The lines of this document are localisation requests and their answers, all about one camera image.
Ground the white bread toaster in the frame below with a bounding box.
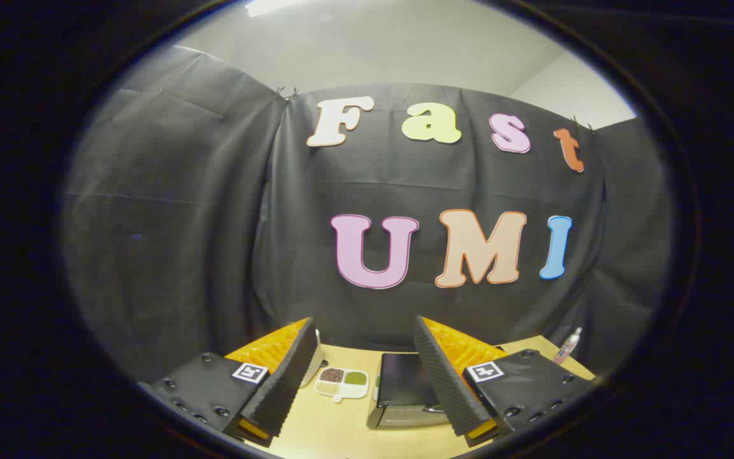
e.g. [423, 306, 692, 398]
[300, 328, 324, 388]

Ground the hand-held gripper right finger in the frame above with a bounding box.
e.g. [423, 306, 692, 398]
[413, 316, 597, 447]

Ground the white pink spray bottle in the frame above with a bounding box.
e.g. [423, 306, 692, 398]
[553, 327, 583, 365]

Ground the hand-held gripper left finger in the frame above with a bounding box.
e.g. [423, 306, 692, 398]
[140, 317, 321, 447]

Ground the black toaster oven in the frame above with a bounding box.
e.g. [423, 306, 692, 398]
[367, 353, 463, 429]

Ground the white divided snack tray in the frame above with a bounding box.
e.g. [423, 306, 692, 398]
[314, 367, 369, 404]

